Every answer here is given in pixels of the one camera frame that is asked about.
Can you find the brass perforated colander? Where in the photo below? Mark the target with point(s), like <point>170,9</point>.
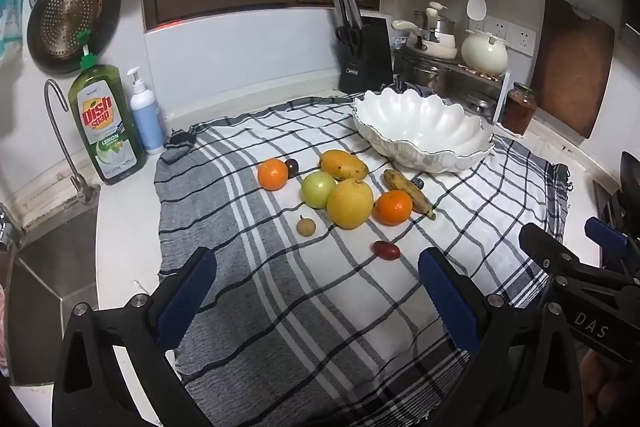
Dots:
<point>65,17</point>

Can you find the steel sink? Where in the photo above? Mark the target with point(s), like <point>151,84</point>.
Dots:
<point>50,287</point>

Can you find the black knife block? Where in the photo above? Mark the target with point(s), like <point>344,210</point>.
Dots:
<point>372,57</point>

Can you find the small dark blue berry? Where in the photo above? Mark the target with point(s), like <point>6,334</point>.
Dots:
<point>418,183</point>

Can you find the person's right hand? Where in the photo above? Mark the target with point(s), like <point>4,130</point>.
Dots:
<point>607,387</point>

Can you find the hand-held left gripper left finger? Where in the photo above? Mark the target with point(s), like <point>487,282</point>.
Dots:
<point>187,297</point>

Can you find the tan longan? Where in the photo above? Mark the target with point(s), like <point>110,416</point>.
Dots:
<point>305,226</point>

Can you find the yellow mango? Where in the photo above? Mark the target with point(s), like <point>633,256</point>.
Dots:
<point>342,164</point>

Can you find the small red jujube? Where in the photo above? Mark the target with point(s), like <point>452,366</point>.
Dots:
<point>386,250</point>

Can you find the grey white checked cloth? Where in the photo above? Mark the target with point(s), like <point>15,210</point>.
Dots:
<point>300,307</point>

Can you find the spotted banana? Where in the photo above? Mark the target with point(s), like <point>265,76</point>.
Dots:
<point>409,193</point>

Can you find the white blue pump bottle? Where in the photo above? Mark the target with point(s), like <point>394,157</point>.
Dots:
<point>147,122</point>

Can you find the woven trivet mat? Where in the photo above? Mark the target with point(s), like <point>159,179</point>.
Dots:
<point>470,69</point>

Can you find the brown wooden cutting board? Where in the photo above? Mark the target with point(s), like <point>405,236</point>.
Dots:
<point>572,62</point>

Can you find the green apple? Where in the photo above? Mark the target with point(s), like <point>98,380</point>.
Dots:
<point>318,189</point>

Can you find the black wok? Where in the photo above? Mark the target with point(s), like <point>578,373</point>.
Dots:
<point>631,177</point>

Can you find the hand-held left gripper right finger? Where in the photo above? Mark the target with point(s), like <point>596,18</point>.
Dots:
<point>450,302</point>

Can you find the teal cloth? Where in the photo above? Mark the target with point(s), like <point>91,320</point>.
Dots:
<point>10,17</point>

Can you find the large yellow citrus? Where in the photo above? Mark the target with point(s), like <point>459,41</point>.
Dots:
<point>350,203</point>

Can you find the black kitchen scissors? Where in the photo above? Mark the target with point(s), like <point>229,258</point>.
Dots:
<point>350,38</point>

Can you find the cream ceramic casserole pot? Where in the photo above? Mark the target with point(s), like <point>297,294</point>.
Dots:
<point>482,54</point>

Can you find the large steel pot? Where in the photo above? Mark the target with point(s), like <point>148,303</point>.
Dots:
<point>422,74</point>

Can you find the white scalloped bowl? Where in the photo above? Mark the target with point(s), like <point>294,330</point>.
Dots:
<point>425,122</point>

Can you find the dark purple plum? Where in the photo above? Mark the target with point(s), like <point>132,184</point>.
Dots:
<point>292,167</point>

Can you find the chrome faucet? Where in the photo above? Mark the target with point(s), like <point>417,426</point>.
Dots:
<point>75,177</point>

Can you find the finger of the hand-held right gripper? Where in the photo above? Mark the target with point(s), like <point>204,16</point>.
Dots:
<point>542,247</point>
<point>605,234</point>

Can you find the glass jar of red sauce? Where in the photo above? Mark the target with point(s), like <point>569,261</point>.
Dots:
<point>519,112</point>

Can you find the orange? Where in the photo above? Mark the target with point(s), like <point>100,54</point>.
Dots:
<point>272,174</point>
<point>394,208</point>

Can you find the white grey counter rack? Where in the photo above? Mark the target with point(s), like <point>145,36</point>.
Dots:
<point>502,102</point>

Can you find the steel pan with lid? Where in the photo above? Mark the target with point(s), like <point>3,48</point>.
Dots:
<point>475,102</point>

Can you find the white wall socket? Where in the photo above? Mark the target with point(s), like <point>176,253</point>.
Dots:
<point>499,27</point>
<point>480,27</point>
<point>523,38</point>

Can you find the green dish soap bottle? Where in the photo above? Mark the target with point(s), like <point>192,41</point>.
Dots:
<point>107,127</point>

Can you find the cream saucepan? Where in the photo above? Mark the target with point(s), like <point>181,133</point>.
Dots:
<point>440,52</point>

